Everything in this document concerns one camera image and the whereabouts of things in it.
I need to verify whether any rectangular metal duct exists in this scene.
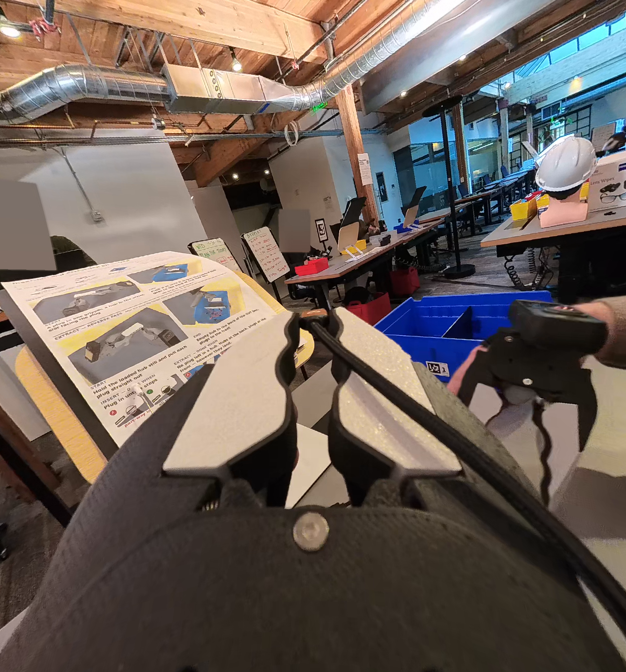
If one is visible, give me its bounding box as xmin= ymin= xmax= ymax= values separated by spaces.
xmin=161 ymin=64 xmax=297 ymax=116

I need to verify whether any whiteboard with green writing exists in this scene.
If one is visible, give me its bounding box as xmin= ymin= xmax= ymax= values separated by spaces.
xmin=187 ymin=237 xmax=241 ymax=274

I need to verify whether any whiteboard with handwriting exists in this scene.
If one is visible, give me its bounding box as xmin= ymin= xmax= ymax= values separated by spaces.
xmin=241 ymin=227 xmax=292 ymax=285

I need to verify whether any grey sprinkler pipe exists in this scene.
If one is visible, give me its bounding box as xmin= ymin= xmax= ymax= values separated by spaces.
xmin=0 ymin=15 xmax=48 ymax=33

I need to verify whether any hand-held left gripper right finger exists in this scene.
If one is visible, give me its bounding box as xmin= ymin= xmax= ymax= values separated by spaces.
xmin=327 ymin=306 xmax=463 ymax=507

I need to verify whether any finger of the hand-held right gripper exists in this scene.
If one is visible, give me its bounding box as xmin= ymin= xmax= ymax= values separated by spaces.
xmin=484 ymin=385 xmax=554 ymax=506

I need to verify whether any yellow plastic bin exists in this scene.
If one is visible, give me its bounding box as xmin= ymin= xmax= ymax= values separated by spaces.
xmin=509 ymin=193 xmax=551 ymax=221

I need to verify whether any white hard hat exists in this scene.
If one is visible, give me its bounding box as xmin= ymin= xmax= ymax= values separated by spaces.
xmin=535 ymin=134 xmax=599 ymax=193

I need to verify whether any blue plastic bin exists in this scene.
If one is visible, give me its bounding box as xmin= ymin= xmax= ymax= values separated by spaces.
xmin=373 ymin=290 xmax=555 ymax=383

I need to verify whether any white printed box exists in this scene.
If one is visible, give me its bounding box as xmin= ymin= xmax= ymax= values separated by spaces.
xmin=586 ymin=148 xmax=626 ymax=213

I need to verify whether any silver spiral air duct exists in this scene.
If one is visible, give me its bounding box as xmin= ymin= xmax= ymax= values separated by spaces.
xmin=291 ymin=0 xmax=453 ymax=112
xmin=0 ymin=64 xmax=171 ymax=128

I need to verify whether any black cable copper plug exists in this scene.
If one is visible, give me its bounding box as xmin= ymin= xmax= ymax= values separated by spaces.
xmin=299 ymin=309 xmax=626 ymax=663

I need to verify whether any pink mannequin head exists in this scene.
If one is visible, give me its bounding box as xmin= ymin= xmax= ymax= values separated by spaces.
xmin=538 ymin=188 xmax=591 ymax=229

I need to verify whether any long grey-top desk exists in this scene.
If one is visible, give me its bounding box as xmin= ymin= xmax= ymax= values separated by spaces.
xmin=284 ymin=216 xmax=446 ymax=312

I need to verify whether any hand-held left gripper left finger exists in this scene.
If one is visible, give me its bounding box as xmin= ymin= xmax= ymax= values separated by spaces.
xmin=162 ymin=312 xmax=300 ymax=508

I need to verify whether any person's right hand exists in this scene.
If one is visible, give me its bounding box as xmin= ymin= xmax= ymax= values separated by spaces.
xmin=446 ymin=344 xmax=486 ymax=398

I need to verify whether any grey-top desk wooden edge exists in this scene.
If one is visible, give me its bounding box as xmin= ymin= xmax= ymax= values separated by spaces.
xmin=480 ymin=211 xmax=626 ymax=306

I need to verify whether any printed instruction sheet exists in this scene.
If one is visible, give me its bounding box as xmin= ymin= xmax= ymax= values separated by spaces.
xmin=0 ymin=251 xmax=270 ymax=448

